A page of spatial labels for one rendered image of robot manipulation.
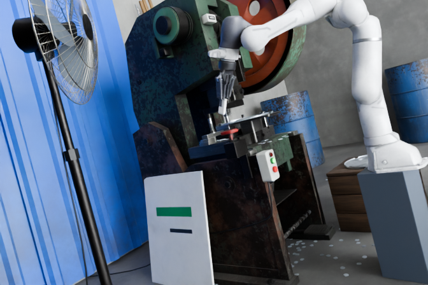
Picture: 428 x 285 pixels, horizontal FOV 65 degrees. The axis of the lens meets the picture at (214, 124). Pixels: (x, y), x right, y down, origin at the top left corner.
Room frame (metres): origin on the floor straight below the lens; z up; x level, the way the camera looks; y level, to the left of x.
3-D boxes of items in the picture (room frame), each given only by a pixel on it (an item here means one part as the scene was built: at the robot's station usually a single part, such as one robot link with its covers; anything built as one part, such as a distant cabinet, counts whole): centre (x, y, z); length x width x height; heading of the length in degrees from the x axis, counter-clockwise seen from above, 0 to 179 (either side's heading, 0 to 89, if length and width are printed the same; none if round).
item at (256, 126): (1.78, -0.22, 0.72); 0.25 x 0.14 x 0.14; 52
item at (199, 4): (1.98, 0.03, 0.83); 0.79 x 0.43 x 1.34; 52
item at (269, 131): (1.89, -0.08, 0.68); 0.45 x 0.30 x 0.06; 142
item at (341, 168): (1.95, -0.83, 0.18); 0.40 x 0.38 x 0.35; 48
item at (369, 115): (1.42, -0.67, 0.71); 0.18 x 0.11 x 0.25; 152
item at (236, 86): (1.87, -0.12, 1.04); 0.17 x 0.15 x 0.30; 52
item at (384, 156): (1.36, -0.68, 0.52); 0.22 x 0.19 x 0.14; 44
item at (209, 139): (1.76, 0.02, 0.76); 0.17 x 0.06 x 0.10; 142
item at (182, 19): (1.71, 0.09, 1.31); 0.22 x 0.12 x 0.22; 52
